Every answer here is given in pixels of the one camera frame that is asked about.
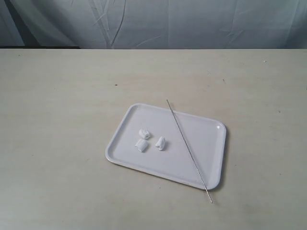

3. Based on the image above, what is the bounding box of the white marshmallow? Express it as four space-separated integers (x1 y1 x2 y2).
139 129 151 140
155 136 166 151
135 139 149 152

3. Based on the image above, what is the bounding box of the white backdrop cloth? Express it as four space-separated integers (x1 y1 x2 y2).
0 0 307 49

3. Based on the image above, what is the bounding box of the white marshmallow bottom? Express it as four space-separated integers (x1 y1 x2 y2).
135 139 149 152

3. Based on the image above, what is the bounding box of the thin metal skewer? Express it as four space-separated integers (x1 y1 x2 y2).
166 99 213 204

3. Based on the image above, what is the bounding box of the white marshmallow top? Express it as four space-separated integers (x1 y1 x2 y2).
139 129 151 140

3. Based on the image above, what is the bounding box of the white plastic tray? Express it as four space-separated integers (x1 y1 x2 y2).
105 103 226 190

